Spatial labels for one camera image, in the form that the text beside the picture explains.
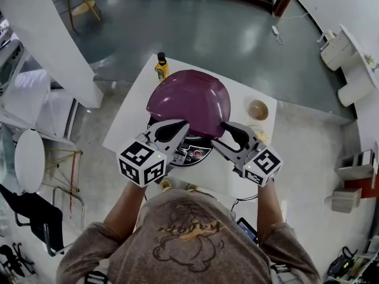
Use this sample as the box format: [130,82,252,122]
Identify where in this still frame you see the black rice cooker body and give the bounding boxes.
[147,115,214,167]

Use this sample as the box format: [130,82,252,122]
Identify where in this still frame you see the small brown bowl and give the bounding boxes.
[248,99,270,121]

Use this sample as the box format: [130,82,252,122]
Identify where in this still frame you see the black cable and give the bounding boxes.
[230,193,259,220]

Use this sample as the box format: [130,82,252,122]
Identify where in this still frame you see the purple rice cooker lid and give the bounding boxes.
[146,69,232,138]

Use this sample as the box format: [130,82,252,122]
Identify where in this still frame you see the black folded stand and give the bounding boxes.
[0,242,35,279]

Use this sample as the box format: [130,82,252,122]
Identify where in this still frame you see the black metal-frame chair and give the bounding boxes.
[0,183,87,257]

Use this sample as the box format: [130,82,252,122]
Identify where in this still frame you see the white appliance cabinet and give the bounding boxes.
[0,69,79,140]

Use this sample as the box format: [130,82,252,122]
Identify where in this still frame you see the grey box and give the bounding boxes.
[324,187,363,215]

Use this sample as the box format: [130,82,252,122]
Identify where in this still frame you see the white power strip with cable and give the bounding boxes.
[271,12,310,46]

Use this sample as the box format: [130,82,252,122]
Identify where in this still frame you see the black tablet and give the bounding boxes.
[236,217,259,244]

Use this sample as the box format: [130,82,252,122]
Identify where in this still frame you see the black and yellow tool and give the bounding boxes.
[326,246,359,279]

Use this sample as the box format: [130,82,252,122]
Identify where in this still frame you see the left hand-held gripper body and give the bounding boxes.
[116,125,178,188]

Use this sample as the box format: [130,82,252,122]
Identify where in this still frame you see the white desk cabinet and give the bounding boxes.
[317,23,379,108]

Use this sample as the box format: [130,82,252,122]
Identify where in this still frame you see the person's left forearm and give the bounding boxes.
[102,180,148,244]

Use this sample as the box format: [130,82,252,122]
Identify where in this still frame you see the yellow bottle with black cap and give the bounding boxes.
[154,51,170,83]

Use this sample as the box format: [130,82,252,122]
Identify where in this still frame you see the person's right forearm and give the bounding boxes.
[256,177,287,244]

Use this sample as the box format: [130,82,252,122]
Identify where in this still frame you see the person's printed grey shirt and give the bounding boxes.
[55,188,323,284]

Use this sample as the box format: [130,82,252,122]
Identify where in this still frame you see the grey open shelf unit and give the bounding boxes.
[333,140,379,191]

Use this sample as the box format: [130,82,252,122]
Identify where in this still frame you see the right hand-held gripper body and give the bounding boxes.
[232,128,284,188]

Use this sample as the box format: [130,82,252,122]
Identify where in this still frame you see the pale yellow food scraps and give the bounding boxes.
[254,131,271,144]

